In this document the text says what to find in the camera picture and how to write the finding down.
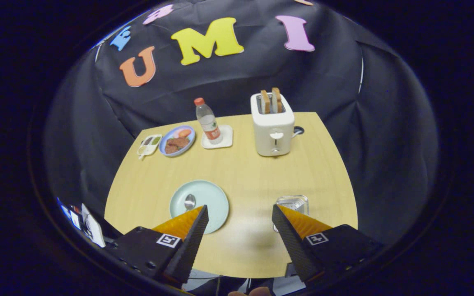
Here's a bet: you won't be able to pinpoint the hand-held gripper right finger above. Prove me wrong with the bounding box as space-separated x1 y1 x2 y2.
272 204 383 288

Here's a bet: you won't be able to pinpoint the blue plate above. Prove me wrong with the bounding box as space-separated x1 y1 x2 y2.
158 125 196 157

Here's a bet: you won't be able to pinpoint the small metal tray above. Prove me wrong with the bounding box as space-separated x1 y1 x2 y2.
275 195 309 233

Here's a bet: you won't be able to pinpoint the clear red-capped water bottle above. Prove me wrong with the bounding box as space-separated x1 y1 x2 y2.
194 97 223 145

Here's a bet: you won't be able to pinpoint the black backdrop cloth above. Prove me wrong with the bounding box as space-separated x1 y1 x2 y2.
44 0 439 247

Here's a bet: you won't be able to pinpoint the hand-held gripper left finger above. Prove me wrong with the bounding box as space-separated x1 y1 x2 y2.
109 205 209 288

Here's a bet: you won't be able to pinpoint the white divided sauce dish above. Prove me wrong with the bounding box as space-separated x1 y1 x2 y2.
137 134 163 160

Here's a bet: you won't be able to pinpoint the white square coaster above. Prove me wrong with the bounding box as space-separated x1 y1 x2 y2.
201 125 234 149

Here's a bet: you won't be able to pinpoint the white toaster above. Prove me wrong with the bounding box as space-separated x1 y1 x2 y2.
250 91 295 157

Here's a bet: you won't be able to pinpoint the light green plate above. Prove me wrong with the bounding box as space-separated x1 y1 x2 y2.
169 180 230 235

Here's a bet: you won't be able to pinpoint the white printed papers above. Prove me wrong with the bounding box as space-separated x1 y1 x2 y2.
56 197 106 248

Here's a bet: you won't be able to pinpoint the brown meat pieces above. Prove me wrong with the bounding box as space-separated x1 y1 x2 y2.
165 136 191 154

